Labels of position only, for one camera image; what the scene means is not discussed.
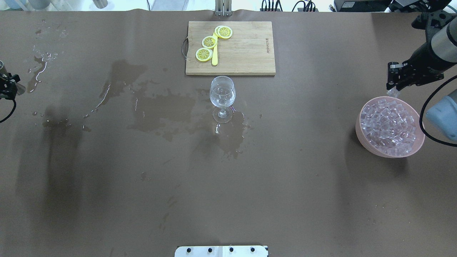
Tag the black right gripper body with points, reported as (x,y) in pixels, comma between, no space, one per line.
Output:
(422,59)

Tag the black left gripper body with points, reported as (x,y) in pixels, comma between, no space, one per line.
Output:
(8,87)

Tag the clear ice cube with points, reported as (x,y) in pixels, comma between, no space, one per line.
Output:
(394,93)

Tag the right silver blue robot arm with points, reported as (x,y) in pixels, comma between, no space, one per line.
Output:
(439,122)

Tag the pink bowl of ice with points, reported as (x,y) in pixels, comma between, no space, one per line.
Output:
(389,127)

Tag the clear wine glass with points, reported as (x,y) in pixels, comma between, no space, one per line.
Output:
(222,96)

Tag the wooden cutting board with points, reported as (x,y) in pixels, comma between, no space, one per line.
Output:
(250,50)

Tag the lemon slice near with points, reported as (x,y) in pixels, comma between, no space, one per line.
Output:
(203,54)

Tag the lemon slice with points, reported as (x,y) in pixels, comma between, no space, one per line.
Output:
(203,54)
(224,32)
(209,42)

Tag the lemon slice far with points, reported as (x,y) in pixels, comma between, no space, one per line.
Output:
(224,32)

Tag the lemon slice middle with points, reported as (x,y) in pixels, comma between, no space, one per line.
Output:
(209,42)

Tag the aluminium frame post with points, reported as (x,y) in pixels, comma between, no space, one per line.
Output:
(223,8)

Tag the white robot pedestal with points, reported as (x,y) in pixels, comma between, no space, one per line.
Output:
(222,251)

